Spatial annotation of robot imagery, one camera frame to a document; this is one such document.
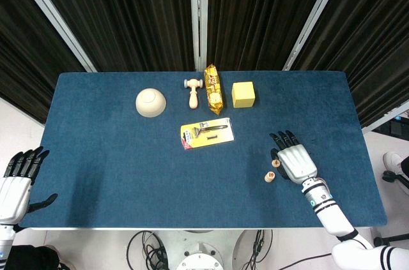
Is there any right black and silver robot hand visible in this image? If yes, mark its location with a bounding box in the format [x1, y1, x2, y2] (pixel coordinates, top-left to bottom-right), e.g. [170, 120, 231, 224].
[268, 130, 318, 185]

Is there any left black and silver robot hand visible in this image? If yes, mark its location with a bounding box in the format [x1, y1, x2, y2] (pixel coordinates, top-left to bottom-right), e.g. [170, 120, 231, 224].
[0, 146, 59, 226]

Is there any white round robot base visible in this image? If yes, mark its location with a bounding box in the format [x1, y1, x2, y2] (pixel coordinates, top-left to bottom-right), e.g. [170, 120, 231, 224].
[158, 229, 247, 270]

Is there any black trouser leg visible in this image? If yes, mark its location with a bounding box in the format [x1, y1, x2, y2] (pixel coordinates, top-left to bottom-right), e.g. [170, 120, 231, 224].
[5, 244, 61, 270]

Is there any yellow foam cube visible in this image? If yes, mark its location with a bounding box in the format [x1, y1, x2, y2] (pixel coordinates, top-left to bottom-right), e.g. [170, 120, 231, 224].
[231, 81, 256, 110]

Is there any black office chair base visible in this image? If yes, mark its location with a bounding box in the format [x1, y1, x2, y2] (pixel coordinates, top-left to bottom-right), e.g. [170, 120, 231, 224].
[373, 169, 409, 251]

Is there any white sneaker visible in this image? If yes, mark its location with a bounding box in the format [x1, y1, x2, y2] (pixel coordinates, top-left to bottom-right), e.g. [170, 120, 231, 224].
[382, 151, 406, 172]

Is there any razor blister pack yellow card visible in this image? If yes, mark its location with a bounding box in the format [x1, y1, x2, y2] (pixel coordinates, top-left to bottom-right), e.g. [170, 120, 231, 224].
[180, 117, 236, 151]

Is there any dark box with blue label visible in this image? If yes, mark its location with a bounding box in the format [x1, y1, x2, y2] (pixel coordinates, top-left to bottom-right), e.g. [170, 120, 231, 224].
[378, 112, 409, 139]

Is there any yellow snack packet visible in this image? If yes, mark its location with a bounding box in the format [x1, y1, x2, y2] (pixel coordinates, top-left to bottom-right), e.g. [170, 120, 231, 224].
[203, 63, 224, 116]

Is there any wooden toy hammer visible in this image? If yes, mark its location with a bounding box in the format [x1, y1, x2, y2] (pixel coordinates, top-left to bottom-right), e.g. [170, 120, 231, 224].
[183, 78, 205, 110]

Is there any blue fabric table mat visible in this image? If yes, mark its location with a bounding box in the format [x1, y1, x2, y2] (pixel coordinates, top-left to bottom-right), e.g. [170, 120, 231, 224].
[18, 71, 389, 229]

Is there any black pleated curtain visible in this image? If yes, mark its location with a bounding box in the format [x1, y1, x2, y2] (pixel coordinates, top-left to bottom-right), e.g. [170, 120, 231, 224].
[27, 0, 196, 73]
[291, 0, 409, 129]
[207, 0, 337, 71]
[0, 0, 88, 124]

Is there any cream upturned bowl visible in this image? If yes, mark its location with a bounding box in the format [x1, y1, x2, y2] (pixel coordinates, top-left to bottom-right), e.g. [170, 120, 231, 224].
[135, 87, 167, 119]

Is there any black cable bundle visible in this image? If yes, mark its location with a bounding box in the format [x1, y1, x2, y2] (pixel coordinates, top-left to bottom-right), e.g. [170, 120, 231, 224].
[126, 230, 169, 270]
[240, 229, 274, 270]

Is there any grey metal partition frame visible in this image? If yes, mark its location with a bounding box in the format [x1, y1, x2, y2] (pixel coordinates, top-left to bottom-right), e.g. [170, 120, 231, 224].
[6, 0, 97, 73]
[282, 0, 351, 72]
[189, 0, 210, 71]
[360, 100, 409, 134]

